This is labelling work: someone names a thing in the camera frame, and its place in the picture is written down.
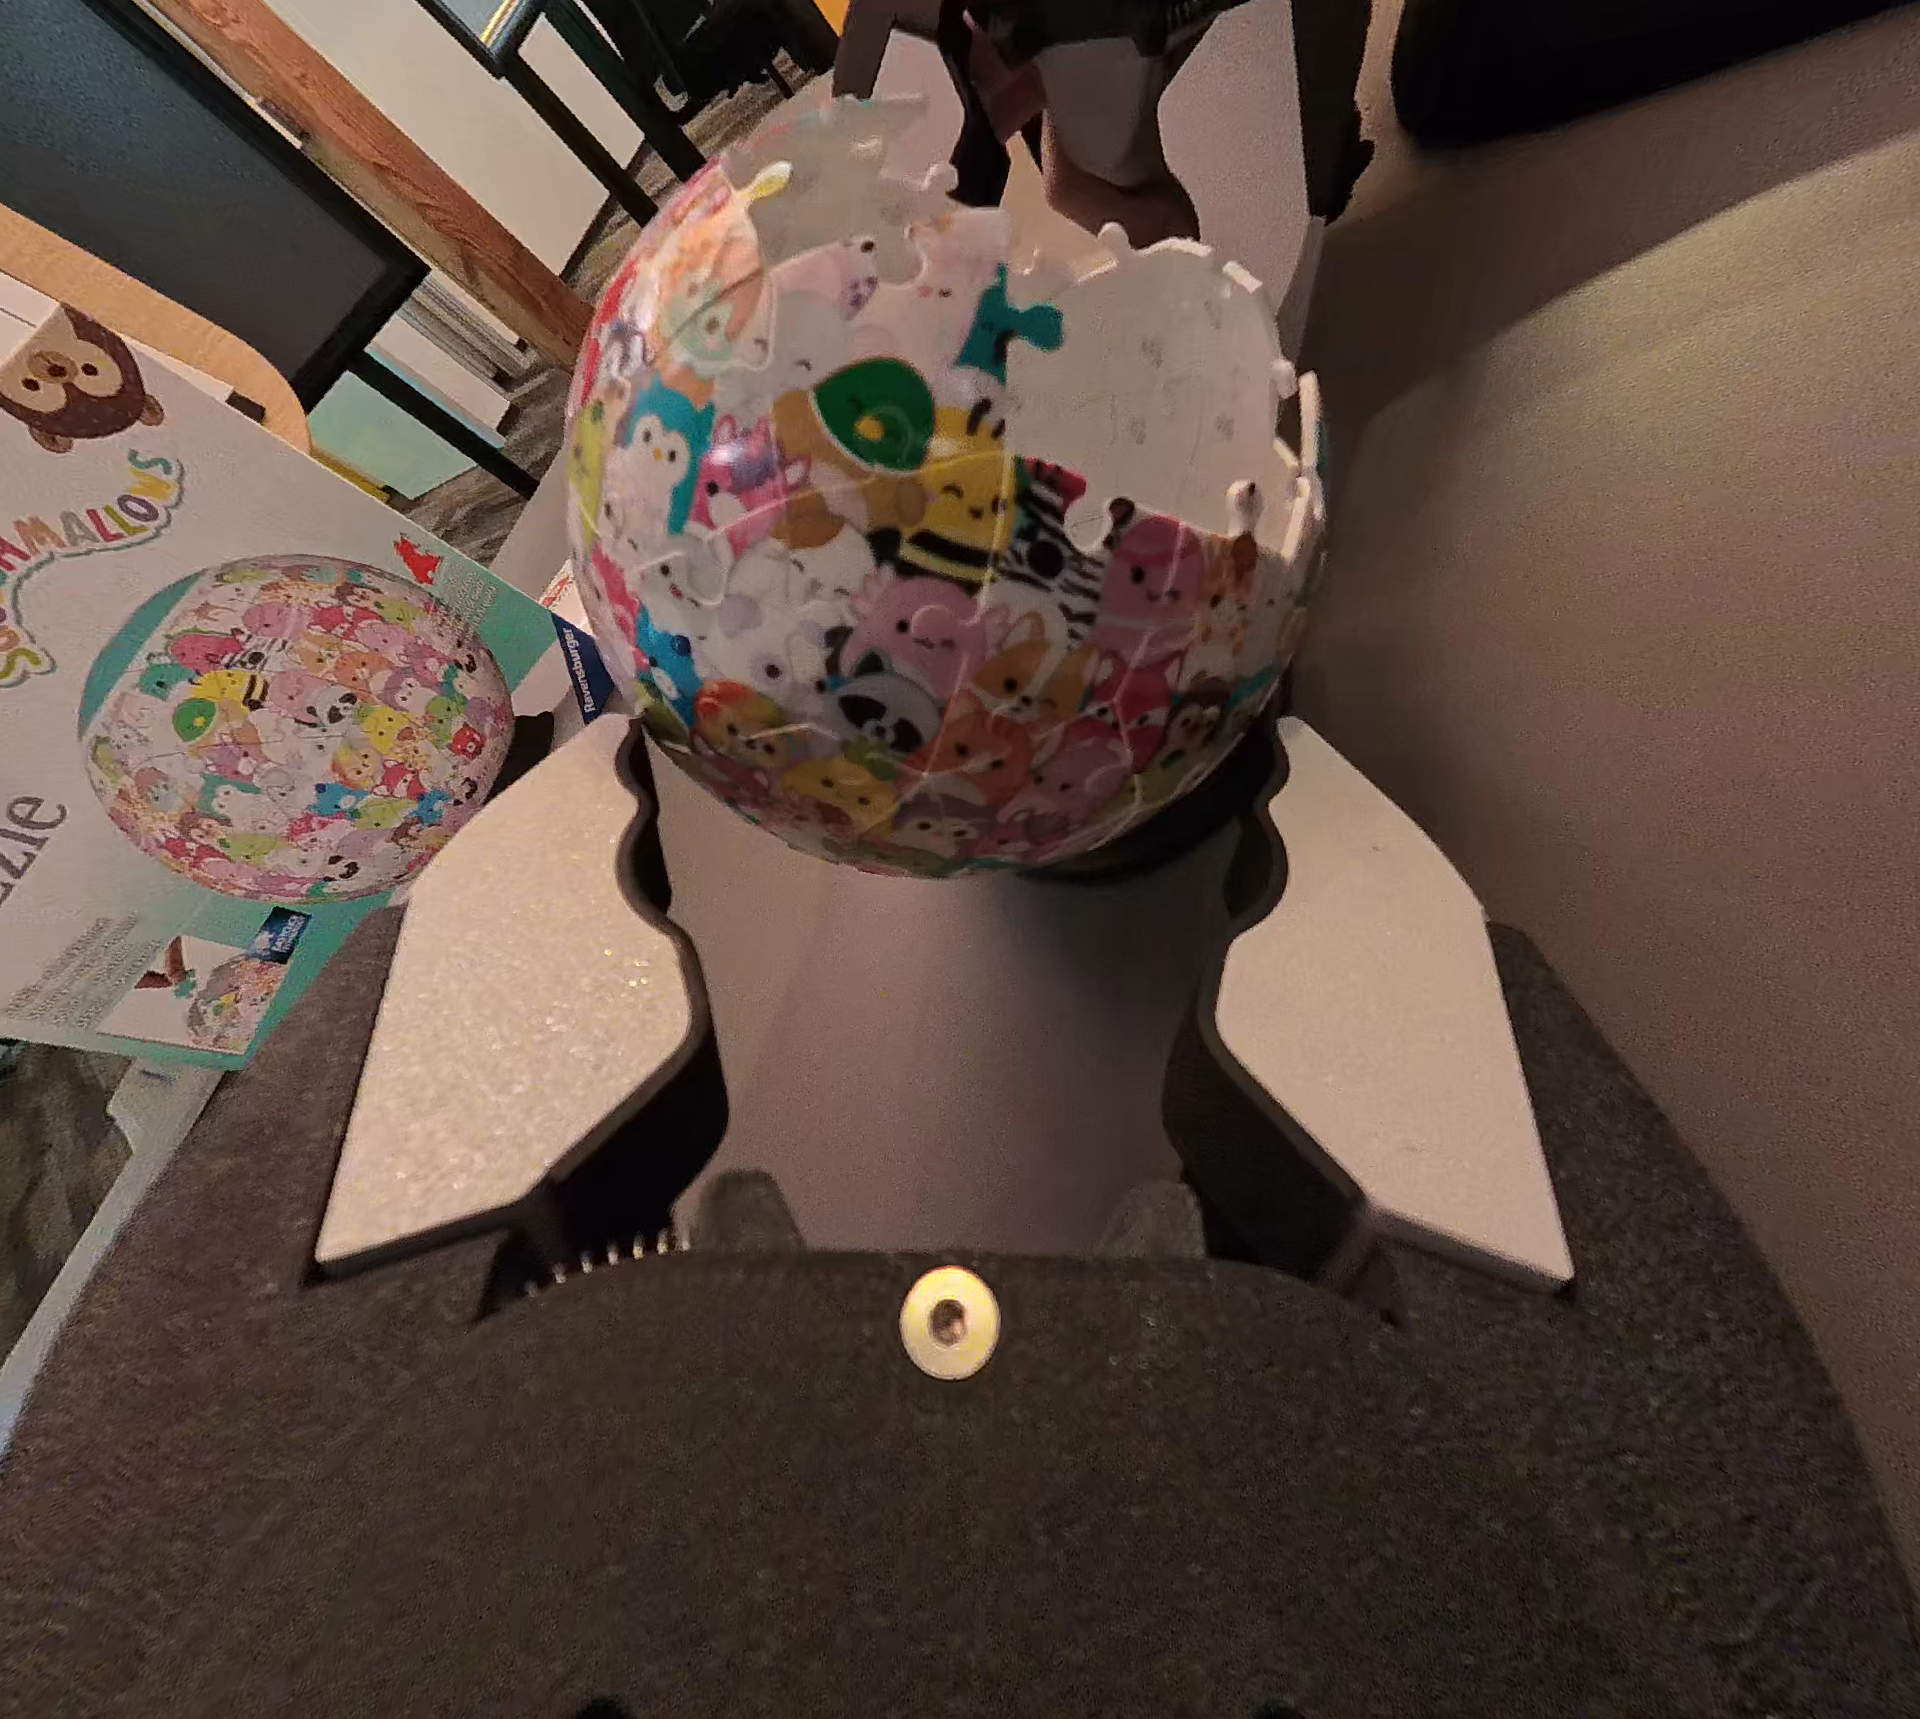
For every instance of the puzzle box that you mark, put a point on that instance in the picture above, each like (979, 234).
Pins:
(225, 700)

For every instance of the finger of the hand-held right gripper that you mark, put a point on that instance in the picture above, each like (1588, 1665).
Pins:
(1244, 128)
(916, 62)

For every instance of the black framed screen on stand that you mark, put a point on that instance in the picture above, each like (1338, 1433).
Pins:
(150, 189)

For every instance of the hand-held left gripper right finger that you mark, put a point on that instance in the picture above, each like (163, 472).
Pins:
(1380, 1060)

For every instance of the colourful puzzle ball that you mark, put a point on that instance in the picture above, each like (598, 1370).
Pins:
(930, 548)

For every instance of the black ball stand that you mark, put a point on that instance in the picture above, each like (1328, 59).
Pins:
(1201, 833)

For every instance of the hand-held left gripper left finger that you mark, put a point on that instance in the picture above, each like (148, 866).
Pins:
(510, 1029)

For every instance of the wooden post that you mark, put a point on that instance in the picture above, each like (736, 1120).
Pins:
(300, 84)

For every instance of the person's right hand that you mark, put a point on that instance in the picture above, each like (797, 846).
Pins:
(1118, 205)

